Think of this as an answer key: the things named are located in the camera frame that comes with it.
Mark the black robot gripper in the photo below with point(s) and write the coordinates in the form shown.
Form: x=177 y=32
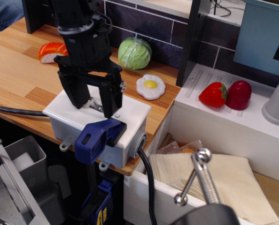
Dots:
x=88 y=61

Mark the clear light switch toggle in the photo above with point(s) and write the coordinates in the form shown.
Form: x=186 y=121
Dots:
x=94 y=105

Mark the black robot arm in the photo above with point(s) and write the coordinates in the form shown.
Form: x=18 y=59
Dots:
x=77 y=12

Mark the green cabbage toy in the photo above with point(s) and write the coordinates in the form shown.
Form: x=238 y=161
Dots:
x=134 y=53

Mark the blue bar clamp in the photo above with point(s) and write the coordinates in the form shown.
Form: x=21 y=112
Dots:
x=98 y=207

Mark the fried egg toy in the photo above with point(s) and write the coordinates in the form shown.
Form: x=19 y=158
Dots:
x=150 y=87

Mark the salmon sushi toy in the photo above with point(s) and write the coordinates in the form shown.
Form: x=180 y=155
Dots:
x=49 y=51

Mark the grey plastic bin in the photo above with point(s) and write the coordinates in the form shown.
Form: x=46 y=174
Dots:
x=30 y=161

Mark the plastic food packet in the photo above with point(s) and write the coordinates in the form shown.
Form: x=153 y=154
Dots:
x=174 y=147

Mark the red strawberry toy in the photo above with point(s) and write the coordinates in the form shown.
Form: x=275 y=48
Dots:
x=214 y=95

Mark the dark red plum toy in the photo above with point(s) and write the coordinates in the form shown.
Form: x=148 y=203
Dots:
x=239 y=94

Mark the folded cream cloth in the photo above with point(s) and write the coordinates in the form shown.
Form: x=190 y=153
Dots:
x=232 y=176

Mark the light blue cabinet box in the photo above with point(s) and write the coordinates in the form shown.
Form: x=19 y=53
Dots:
x=258 y=41

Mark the dark grey left post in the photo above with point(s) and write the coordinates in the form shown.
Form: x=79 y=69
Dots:
x=37 y=13

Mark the metal clamp screw handle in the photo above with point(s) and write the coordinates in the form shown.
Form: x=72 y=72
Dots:
x=200 y=160

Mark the dark grey upright post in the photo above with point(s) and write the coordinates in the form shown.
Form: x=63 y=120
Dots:
x=193 y=39

